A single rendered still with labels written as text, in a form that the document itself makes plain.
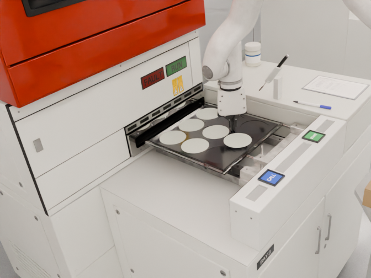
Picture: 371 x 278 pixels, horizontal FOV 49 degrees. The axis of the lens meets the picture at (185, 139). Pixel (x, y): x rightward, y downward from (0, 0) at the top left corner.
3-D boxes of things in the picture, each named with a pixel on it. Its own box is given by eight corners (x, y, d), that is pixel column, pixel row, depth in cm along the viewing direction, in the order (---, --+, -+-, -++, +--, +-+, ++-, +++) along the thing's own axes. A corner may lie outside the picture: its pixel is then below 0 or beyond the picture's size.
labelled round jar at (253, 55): (242, 65, 187) (241, 45, 182) (250, 60, 191) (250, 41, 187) (255, 68, 183) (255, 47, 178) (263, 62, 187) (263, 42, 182)
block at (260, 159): (253, 165, 134) (253, 158, 132) (259, 160, 136) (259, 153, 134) (275, 172, 129) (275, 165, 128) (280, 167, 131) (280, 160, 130)
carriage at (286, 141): (238, 186, 130) (238, 178, 128) (294, 135, 152) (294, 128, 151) (260, 194, 125) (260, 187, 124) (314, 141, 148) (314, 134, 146)
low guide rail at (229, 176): (155, 151, 159) (154, 144, 157) (159, 149, 160) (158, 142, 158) (268, 197, 129) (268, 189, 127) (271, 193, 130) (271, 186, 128)
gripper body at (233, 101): (216, 89, 138) (218, 118, 144) (246, 86, 138) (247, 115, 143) (215, 80, 144) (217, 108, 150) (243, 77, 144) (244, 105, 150)
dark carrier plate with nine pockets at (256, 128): (148, 141, 151) (148, 140, 151) (206, 105, 172) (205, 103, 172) (223, 171, 130) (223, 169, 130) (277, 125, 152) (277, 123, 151)
